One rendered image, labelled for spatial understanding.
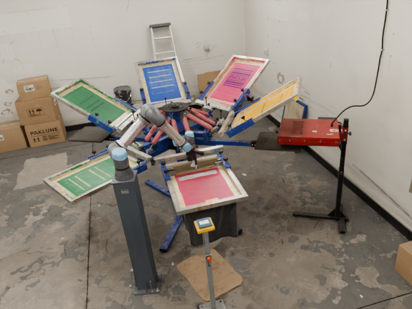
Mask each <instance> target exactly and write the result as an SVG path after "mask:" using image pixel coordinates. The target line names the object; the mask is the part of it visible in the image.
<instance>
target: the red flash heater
mask: <svg viewBox="0 0 412 309"><path fill-rule="evenodd" d="M332 122H333V120H319V119H290V118H282V119H281V124H280V128H279V131H278V136H277V141H278V144H279V145H308V146H324V147H338V144H339V143H340V141H341V143H342V142H343V125H342V123H341V125H338V120H335V121H334V123H333V127H331V126H330V125H331V123H332ZM312 131H317V132H312Z"/></svg>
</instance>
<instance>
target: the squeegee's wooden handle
mask: <svg viewBox="0 0 412 309"><path fill-rule="evenodd" d="M215 162H218V161H217V157H214V158H208V159H202V160H198V161H197V168H200V167H206V166H212V165H215ZM192 163H193V162H187V163H183V164H177V165H174V170H177V173H178V172H182V171H186V170H191V169H195V167H191V164H192Z"/></svg>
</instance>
